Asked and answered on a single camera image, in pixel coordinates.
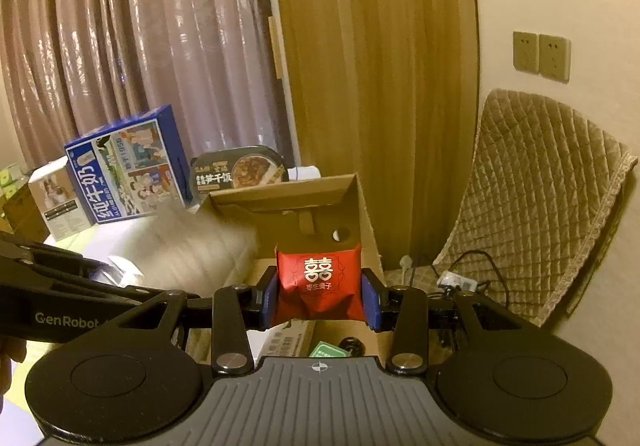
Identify brown cardboard box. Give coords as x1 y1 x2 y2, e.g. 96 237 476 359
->
187 172 386 360

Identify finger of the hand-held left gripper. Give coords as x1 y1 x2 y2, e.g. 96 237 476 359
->
82 262 202 314

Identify red packet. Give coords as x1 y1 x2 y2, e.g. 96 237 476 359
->
274 242 362 322

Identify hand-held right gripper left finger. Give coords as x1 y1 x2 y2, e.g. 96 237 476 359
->
115 270 279 375

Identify chair with quilted cover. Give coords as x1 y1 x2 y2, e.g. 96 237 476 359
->
431 88 634 328

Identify wooden door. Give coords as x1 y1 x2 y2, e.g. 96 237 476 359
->
262 0 483 272

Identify person's left hand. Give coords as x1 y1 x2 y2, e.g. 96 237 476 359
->
0 337 27 399

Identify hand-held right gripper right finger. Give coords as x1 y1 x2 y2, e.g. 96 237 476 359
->
361 268 540 375

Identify black instant rice bowl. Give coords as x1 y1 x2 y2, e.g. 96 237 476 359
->
189 145 292 207

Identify blue milk carton box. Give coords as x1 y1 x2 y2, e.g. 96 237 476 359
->
65 104 193 225

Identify white picture print box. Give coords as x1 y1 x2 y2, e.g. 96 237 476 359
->
27 161 94 242

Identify desktop with checked tablecloth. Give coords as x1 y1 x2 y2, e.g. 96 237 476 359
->
0 205 262 377

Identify beige wall socket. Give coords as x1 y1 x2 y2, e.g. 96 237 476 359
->
512 30 540 74
538 33 572 83

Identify brown curtain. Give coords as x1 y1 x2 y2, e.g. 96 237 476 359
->
0 0 297 173

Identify white and green medicine box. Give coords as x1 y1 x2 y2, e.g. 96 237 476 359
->
257 320 315 359

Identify green tissue packs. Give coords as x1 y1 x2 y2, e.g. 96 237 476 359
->
0 166 26 199

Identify dark cardboard box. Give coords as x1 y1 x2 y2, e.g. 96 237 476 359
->
2 196 51 238

